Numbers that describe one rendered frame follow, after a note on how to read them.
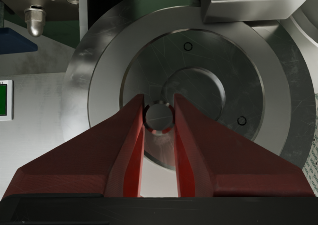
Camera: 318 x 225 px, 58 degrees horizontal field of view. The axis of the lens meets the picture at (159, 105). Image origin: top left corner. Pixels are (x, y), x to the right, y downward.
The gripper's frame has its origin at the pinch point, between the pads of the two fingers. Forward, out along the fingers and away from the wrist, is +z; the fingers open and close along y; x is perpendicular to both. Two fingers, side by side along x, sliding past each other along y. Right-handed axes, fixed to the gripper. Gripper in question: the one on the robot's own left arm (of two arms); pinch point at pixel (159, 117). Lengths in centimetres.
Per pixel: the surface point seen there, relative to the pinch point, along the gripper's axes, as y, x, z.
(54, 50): 124, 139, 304
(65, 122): 5.3, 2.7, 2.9
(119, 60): 2.2, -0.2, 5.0
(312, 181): -19.5, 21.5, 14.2
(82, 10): 4.7, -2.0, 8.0
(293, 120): -7.7, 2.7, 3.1
